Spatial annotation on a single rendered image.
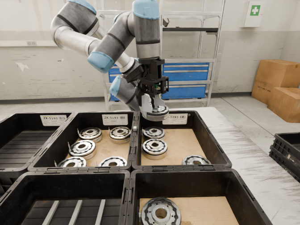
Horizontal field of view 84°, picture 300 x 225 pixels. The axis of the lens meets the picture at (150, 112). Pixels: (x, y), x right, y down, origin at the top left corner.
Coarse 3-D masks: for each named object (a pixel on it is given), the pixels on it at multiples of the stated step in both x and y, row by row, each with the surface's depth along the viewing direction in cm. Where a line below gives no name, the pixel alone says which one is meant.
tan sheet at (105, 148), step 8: (104, 136) 81; (96, 144) 75; (104, 144) 75; (112, 144) 75; (120, 144) 75; (128, 144) 75; (96, 152) 70; (104, 152) 70; (112, 152) 70; (120, 152) 70; (88, 160) 66; (96, 160) 66
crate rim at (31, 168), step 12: (72, 120) 75; (60, 132) 66; (132, 132) 68; (48, 144) 58; (132, 144) 58; (132, 156) 53; (36, 168) 48; (48, 168) 48; (60, 168) 48; (72, 168) 48; (84, 168) 48; (96, 168) 48; (108, 168) 48; (120, 168) 48
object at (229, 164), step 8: (136, 120) 75; (200, 120) 75; (136, 136) 63; (136, 144) 58; (216, 144) 58; (136, 152) 55; (224, 152) 55; (136, 160) 51; (224, 160) 52; (136, 168) 48; (144, 168) 48; (152, 168) 48; (160, 168) 48; (168, 168) 48; (176, 168) 48
